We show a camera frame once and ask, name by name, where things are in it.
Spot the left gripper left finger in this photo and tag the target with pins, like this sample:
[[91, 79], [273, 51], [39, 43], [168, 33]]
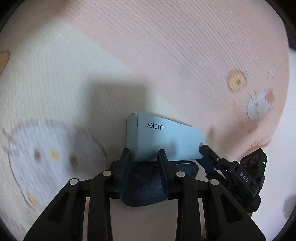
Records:
[[63, 218]]

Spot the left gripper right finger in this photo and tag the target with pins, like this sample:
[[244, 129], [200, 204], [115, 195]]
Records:
[[224, 217]]

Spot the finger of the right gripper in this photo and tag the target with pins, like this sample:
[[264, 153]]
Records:
[[212, 155], [206, 165]]

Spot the navy blue glasses case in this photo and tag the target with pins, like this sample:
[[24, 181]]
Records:
[[144, 185]]

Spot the light blue lucky box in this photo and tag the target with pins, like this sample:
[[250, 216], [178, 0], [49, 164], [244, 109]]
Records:
[[146, 134]]

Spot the white square pad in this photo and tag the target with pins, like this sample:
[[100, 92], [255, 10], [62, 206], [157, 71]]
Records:
[[153, 222]]

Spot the pink hello kitty blanket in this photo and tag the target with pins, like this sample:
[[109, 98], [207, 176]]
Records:
[[73, 71]]

